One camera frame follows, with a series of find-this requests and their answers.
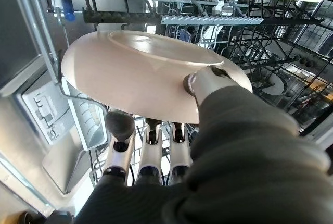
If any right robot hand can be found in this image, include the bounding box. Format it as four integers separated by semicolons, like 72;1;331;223
74;67;333;224

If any beige round plate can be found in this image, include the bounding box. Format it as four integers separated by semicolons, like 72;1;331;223
60;30;254;125

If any open dishwasher door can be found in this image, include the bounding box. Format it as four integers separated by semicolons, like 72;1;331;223
0;0;111;210

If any grey detergent dispenser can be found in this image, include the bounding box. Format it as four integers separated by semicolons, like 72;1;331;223
15;77;108;152

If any blue rack clip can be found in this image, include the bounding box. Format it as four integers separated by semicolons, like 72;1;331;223
61;0;76;22

